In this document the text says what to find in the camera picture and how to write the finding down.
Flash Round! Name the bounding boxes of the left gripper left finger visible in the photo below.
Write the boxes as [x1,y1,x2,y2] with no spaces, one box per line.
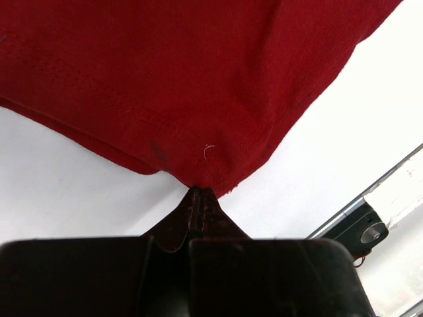
[1,188,198,316]

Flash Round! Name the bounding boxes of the red t shirt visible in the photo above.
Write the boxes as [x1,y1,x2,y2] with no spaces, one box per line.
[1,1,399,196]

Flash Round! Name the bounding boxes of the aluminium table frame rail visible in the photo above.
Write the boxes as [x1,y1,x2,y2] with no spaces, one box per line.
[306,144,422,239]

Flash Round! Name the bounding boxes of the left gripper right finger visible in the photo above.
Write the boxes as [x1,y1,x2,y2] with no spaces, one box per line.
[188,189,375,316]

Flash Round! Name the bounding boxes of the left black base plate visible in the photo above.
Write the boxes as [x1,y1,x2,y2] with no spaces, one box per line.
[323,203,389,260]

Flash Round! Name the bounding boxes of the white front cover board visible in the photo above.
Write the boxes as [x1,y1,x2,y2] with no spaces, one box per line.
[364,151,422,229]

